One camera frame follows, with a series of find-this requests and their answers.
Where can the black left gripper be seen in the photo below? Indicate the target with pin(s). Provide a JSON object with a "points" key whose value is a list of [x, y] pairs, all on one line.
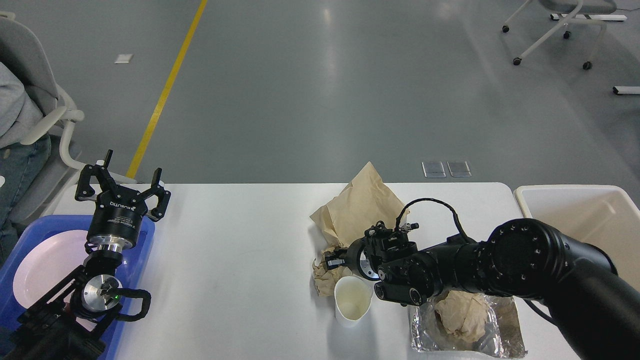
{"points": [[117, 220]]}

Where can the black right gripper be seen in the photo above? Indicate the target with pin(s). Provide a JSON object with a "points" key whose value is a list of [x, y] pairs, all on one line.
{"points": [[380, 245]]}

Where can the brown napkin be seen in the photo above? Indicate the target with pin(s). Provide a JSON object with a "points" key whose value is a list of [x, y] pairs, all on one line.
{"points": [[326, 279]]}

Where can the large brown paper bag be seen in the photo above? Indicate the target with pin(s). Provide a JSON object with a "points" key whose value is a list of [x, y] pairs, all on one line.
{"points": [[364, 201]]}

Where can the pink plate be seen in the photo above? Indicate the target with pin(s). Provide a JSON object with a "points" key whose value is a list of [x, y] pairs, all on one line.
{"points": [[47, 264]]}

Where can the brown paper wad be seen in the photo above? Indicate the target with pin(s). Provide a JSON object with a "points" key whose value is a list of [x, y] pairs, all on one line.
{"points": [[464, 315]]}

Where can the silver foil wrapper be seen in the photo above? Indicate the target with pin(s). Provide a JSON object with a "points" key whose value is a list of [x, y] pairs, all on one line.
{"points": [[503, 338]]}

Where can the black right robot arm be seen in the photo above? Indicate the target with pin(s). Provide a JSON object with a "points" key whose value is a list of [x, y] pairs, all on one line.
{"points": [[597, 312]]}

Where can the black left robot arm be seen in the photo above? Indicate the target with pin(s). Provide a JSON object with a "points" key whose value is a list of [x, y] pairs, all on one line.
{"points": [[68, 321]]}

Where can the white paper cup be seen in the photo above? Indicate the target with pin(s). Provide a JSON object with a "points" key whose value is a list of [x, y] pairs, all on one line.
{"points": [[352, 300]]}

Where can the seated person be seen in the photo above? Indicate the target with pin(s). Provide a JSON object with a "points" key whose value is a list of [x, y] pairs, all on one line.
{"points": [[20, 164]]}

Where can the left floor plate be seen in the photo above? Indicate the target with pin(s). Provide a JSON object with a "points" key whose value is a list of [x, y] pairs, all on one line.
{"points": [[434, 169]]}

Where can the floor plate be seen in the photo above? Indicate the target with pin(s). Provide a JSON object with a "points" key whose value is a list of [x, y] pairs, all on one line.
{"points": [[459, 169], [434, 169]]}

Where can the white floor tag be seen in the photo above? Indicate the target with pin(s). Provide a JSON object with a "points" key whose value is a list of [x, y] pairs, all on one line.
{"points": [[123, 59]]}

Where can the right floor plate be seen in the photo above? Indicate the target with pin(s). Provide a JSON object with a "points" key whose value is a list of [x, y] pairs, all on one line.
{"points": [[459, 169]]}

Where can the grey office chair left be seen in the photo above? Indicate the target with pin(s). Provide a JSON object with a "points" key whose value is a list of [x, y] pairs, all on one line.
{"points": [[22, 53]]}

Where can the white plastic bin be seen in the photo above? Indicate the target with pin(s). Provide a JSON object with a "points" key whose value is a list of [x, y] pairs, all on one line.
{"points": [[604, 216]]}

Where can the white bar far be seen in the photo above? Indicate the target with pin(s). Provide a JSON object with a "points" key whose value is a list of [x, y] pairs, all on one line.
{"points": [[598, 17]]}

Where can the white bar on floor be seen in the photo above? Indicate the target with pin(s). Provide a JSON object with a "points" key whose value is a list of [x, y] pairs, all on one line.
{"points": [[626, 90]]}

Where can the white rolling chair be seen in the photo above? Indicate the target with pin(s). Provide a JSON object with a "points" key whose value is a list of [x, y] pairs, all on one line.
{"points": [[573, 8]]}

